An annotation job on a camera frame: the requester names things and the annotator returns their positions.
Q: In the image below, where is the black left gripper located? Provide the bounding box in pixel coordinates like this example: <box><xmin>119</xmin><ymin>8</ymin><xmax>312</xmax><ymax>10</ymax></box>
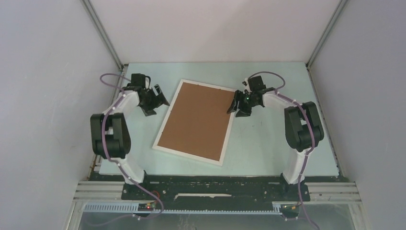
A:
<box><xmin>139</xmin><ymin>85</ymin><xmax>169</xmax><ymax>117</ymax></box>

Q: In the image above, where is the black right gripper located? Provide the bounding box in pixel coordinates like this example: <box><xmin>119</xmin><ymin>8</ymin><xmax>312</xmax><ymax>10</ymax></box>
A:
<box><xmin>226</xmin><ymin>90</ymin><xmax>258</xmax><ymax>118</ymax></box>

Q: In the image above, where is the white picture frame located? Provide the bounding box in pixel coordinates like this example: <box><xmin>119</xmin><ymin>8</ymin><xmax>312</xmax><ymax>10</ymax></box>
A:
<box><xmin>152</xmin><ymin>79</ymin><xmax>237</xmax><ymax>167</ymax></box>

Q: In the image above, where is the brown backing board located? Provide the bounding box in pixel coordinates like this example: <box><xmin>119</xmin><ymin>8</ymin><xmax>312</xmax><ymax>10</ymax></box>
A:
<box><xmin>157</xmin><ymin>81</ymin><xmax>235</xmax><ymax>162</ymax></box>

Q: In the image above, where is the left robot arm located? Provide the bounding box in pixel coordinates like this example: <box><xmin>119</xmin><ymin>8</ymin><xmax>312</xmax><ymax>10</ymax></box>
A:
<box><xmin>90</xmin><ymin>73</ymin><xmax>170</xmax><ymax>200</ymax></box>

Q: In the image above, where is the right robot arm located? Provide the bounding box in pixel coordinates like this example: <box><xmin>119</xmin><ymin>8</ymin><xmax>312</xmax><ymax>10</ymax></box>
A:
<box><xmin>227</xmin><ymin>72</ymin><xmax>324</xmax><ymax>200</ymax></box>

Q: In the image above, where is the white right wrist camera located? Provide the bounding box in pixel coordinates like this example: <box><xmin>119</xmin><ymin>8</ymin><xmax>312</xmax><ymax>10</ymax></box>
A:
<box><xmin>242</xmin><ymin>78</ymin><xmax>251</xmax><ymax>93</ymax></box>

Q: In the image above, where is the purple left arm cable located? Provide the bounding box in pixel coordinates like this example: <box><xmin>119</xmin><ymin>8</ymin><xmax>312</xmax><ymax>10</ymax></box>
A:
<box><xmin>93</xmin><ymin>73</ymin><xmax>165</xmax><ymax>227</ymax></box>

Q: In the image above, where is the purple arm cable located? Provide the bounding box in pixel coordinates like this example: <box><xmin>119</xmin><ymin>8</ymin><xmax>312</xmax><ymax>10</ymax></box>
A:
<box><xmin>93</xmin><ymin>73</ymin><xmax>165</xmax><ymax>227</ymax></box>
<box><xmin>246</xmin><ymin>71</ymin><xmax>319</xmax><ymax>230</ymax></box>

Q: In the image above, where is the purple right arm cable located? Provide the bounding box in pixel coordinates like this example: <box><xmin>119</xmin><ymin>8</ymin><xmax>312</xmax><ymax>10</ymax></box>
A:
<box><xmin>246</xmin><ymin>71</ymin><xmax>319</xmax><ymax>230</ymax></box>

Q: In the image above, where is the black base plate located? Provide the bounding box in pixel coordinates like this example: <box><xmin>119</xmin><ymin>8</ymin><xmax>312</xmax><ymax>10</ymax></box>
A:
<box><xmin>121</xmin><ymin>175</ymin><xmax>310</xmax><ymax>212</ymax></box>

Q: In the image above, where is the aluminium corner rail left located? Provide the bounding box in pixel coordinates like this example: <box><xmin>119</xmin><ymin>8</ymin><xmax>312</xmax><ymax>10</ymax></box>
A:
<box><xmin>80</xmin><ymin>0</ymin><xmax>124</xmax><ymax>70</ymax></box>

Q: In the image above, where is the aluminium corner rail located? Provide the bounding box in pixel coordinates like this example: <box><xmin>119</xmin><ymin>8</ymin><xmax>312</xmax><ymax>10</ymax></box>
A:
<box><xmin>306</xmin><ymin>0</ymin><xmax>349</xmax><ymax>70</ymax></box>
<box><xmin>80</xmin><ymin>0</ymin><xmax>124</xmax><ymax>70</ymax></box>

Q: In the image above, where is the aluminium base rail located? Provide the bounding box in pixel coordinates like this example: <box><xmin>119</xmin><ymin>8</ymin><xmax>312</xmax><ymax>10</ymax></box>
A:
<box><xmin>63</xmin><ymin>181</ymin><xmax>372</xmax><ymax>230</ymax></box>

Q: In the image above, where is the aluminium corner rail right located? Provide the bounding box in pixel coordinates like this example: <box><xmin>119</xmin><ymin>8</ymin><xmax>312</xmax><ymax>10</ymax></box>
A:
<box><xmin>306</xmin><ymin>0</ymin><xmax>349</xmax><ymax>70</ymax></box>

